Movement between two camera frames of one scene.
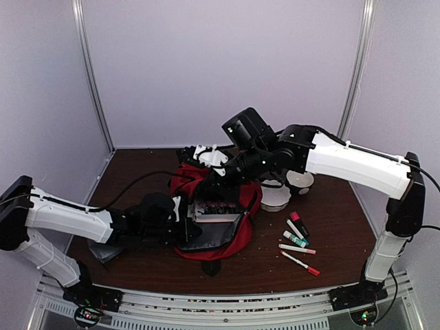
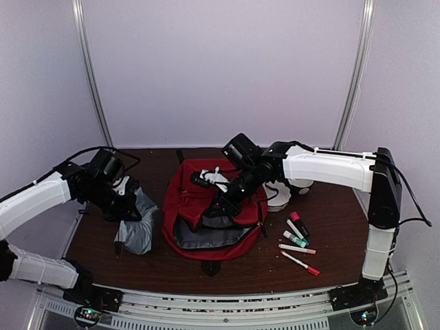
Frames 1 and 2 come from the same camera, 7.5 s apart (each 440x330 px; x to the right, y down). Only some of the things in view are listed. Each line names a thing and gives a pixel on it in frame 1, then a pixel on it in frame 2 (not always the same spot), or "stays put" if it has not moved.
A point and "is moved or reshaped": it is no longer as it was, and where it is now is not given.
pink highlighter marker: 298,225 stays put
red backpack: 212,242 is moved or reshaped
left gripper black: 185,237 to 128,209
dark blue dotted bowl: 299,183 stays put
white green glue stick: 294,238 stays put
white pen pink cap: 296,248 stays put
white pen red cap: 313,271 stays put
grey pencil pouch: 104,251 is moved or reshaped
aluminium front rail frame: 54,309 stays put
